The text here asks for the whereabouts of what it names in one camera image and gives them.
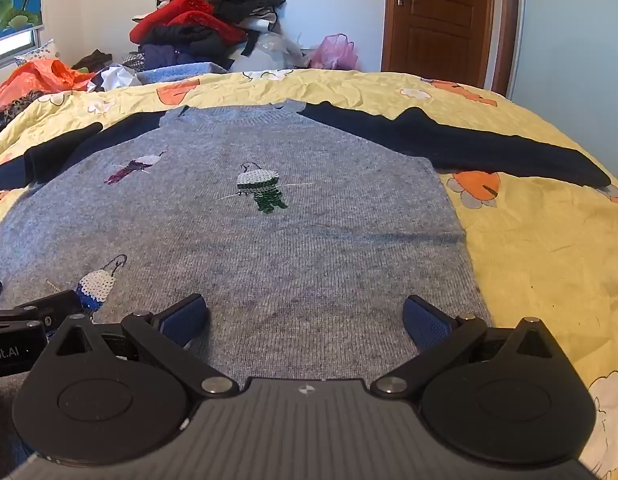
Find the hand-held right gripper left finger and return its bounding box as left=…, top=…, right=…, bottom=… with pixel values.
left=39, top=294, right=240, bottom=400

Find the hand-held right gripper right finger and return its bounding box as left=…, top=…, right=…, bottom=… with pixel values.
left=371, top=295, right=574, bottom=401

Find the grey sweater with navy sleeves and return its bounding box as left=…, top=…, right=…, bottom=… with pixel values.
left=0, top=100, right=612, bottom=461

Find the yellow printed blanket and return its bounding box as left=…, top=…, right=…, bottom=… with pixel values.
left=0, top=67, right=618, bottom=476

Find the leopard-print cloth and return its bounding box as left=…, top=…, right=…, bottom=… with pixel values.
left=2, top=90, right=45, bottom=118

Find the orange plastic bag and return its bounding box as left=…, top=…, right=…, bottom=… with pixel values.
left=0, top=58, right=97, bottom=111

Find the white crumpled plastic bag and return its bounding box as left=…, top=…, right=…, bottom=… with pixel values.
left=86, top=63, right=142, bottom=92

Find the floral pillow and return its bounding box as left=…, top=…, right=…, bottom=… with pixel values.
left=14, top=39, right=57, bottom=66

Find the window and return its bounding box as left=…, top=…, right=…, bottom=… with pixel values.
left=0, top=27, right=42, bottom=68

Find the light blue knit garment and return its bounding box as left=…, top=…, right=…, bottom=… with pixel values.
left=136, top=61, right=230, bottom=86

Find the small black garment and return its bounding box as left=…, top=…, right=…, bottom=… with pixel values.
left=72, top=50, right=112, bottom=72

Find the navy garment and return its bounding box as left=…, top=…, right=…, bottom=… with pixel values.
left=139, top=42, right=230, bottom=68

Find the black fuzzy garment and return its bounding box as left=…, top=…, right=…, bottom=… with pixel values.
left=144, top=25, right=220, bottom=50

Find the pink plastic bag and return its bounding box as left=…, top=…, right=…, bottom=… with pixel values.
left=309, top=33, right=360, bottom=71

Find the clear plastic bag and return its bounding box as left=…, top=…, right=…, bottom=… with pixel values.
left=249, top=30, right=310, bottom=71

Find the brown wooden door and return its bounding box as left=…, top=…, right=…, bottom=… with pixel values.
left=381, top=0, right=494, bottom=88

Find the white flower-print wardrobe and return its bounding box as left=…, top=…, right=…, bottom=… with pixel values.
left=509, top=0, right=618, bottom=196

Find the red fuzzy garment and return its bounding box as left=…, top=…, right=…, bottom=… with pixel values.
left=129, top=0, right=247, bottom=46

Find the brown wooden door frame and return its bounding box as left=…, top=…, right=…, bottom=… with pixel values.
left=491, top=0, right=522, bottom=96

